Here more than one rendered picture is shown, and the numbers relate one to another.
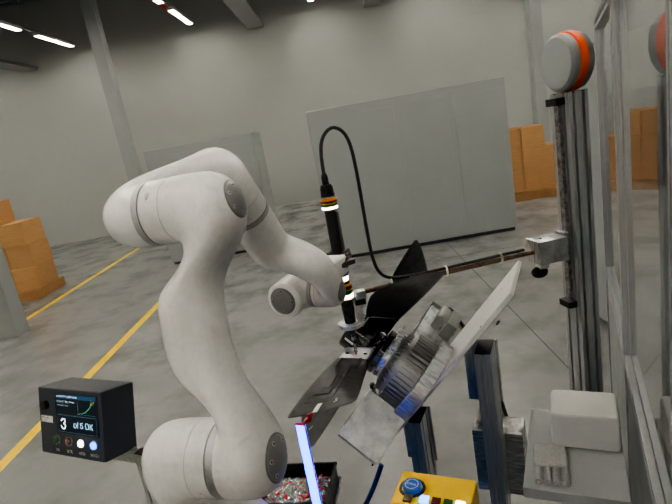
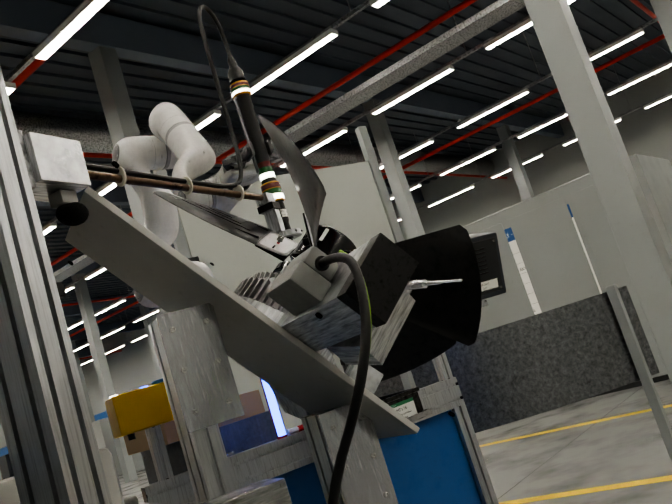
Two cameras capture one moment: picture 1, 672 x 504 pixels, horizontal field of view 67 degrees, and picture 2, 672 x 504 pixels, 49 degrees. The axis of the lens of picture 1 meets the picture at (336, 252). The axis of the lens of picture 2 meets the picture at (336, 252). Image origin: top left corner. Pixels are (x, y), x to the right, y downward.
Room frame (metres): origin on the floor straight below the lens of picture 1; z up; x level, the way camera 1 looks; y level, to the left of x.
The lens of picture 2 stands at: (2.27, -1.24, 0.97)
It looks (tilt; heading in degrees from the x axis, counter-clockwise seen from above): 9 degrees up; 124
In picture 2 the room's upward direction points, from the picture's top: 18 degrees counter-clockwise
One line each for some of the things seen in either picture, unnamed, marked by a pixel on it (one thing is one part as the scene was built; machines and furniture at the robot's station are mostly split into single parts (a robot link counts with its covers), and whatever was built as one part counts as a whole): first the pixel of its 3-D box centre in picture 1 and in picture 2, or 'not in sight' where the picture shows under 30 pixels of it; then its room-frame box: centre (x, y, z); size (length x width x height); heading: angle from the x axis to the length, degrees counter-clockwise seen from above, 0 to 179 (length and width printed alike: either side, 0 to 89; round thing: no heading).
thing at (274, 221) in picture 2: (351, 308); (277, 217); (1.33, -0.01, 1.32); 0.09 x 0.07 x 0.10; 99
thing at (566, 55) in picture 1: (566, 62); not in sight; (1.44, -0.72, 1.88); 0.17 x 0.15 x 0.16; 154
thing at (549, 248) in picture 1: (549, 248); (41, 168); (1.43, -0.62, 1.37); 0.10 x 0.07 x 0.08; 99
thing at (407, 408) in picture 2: (297, 492); (369, 418); (1.23, 0.23, 0.85); 0.22 x 0.17 x 0.07; 78
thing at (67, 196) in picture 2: (539, 269); (71, 209); (1.42, -0.59, 1.31); 0.05 x 0.04 x 0.05; 99
